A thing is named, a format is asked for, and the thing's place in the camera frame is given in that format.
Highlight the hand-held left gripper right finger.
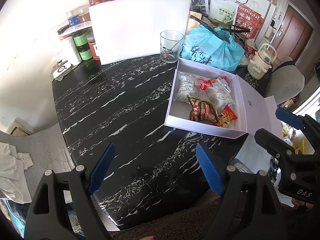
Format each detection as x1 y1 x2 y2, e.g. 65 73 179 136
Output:
195 143 288 240

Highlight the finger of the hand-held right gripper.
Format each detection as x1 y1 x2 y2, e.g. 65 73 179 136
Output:
254 128 297 163
275 108 320 140

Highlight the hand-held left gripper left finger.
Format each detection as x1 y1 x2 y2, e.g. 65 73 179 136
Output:
25 142 116 240

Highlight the white cardboard box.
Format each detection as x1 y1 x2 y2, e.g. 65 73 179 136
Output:
164 57 284 140

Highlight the red orange snack packet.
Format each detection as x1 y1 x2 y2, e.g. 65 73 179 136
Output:
217 105 238 128

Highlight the brown snack packet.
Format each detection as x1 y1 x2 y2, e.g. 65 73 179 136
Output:
187 95 218 123

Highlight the clear plastic clip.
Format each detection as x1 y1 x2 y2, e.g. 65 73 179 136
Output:
215 77 232 93

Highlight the person's right hand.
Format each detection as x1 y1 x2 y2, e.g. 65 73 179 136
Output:
291 199 314 209

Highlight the grey leaf-patterned chair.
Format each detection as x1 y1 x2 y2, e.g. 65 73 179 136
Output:
265 56 305 98
0 122 75 180

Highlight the cream cartoon kettle bottle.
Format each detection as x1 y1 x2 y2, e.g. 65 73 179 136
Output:
247 43 277 79

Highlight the brown fleece cloth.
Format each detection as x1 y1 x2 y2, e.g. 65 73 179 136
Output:
120 195 248 240

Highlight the brown door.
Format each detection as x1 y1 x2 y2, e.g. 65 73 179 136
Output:
271 5 313 60

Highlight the grey cloth garment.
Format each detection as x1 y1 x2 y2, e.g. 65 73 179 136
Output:
0 142 34 203

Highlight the white fridge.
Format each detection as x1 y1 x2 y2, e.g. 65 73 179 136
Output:
255 0 278 48

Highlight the light blue plastic bag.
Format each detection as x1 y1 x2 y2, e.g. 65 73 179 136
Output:
180 25 245 72

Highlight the white round-dial device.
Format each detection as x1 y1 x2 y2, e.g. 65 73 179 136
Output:
52 65 72 80

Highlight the red patterned gift bag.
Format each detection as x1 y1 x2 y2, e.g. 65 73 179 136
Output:
231 0 264 39

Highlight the red jar with white label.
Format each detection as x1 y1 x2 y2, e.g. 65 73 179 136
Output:
86 35 100 61

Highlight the white paper towel roll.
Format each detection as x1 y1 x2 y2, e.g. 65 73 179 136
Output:
60 37 82 66

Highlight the clear glass cup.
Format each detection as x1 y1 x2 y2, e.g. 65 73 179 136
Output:
160 30 184 63

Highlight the white tea packet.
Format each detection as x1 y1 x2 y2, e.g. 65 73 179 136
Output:
209 0 239 28

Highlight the thin metal stirring stick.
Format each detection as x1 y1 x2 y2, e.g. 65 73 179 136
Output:
172 31 192 52

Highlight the white flat board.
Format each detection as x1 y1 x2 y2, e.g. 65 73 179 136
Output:
61 20 93 37

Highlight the white foam board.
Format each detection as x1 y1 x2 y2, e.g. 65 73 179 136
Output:
89 0 192 66

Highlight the black and white printed paper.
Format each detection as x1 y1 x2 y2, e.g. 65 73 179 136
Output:
175 0 210 14

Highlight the brown spice jar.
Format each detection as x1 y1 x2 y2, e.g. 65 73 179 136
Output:
79 9 91 23

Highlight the blue label jar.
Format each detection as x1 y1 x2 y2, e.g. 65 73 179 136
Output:
66 9 82 27

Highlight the wooden frame box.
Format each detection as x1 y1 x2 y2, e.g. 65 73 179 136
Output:
5 120 35 137

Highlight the black bag strap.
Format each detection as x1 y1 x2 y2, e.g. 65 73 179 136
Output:
189 14 234 34

